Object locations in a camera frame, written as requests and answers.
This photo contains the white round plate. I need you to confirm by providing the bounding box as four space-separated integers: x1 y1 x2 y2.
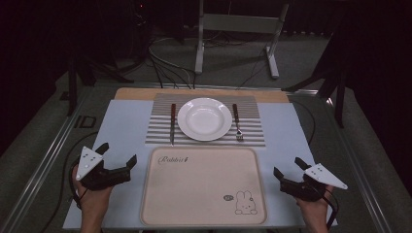
177 97 233 143

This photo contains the black tripod stand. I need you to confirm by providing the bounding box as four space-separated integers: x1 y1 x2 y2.
65 0 136 117
281 6 349 129

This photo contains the brown-handled table knife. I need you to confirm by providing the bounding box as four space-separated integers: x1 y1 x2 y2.
170 103 178 147

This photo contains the metal floor rail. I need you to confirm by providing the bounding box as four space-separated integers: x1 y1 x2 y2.
325 95 394 233
0 91 95 233

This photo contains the grey striped placemat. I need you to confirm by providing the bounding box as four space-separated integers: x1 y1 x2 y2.
144 93 267 149

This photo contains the thin black floor cable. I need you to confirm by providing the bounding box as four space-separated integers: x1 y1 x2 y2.
235 42 278 90

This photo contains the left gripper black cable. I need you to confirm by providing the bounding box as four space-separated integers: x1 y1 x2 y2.
39 130 100 233

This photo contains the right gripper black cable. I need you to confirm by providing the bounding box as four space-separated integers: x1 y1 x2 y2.
319 184 340 230

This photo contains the person's left hand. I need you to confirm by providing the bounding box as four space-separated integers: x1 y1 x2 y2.
71 164 115 210

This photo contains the person's right hand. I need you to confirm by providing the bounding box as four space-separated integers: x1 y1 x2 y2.
295 184 334 219

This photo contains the grey metal stand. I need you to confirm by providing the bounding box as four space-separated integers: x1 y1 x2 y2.
193 0 291 81

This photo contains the beige tray with rabbit print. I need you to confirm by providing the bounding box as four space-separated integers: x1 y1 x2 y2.
139 147 268 227

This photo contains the bundle of black floor cables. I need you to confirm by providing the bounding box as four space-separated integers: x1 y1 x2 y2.
147 37 197 90

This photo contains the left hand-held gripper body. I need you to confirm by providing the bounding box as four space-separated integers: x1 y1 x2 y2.
75 146 132 191

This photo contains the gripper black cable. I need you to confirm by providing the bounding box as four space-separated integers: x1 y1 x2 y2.
319 184 340 230
39 130 100 233

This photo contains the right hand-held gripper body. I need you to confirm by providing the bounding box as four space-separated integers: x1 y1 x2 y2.
280 162 349 202

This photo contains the brown-handled fork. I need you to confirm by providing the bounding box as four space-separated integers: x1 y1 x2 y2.
231 103 245 143

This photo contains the black cable beside table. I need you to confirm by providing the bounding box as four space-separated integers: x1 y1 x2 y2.
290 99 317 146

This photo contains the wooden board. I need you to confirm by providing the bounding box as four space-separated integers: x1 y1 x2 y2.
114 86 291 104

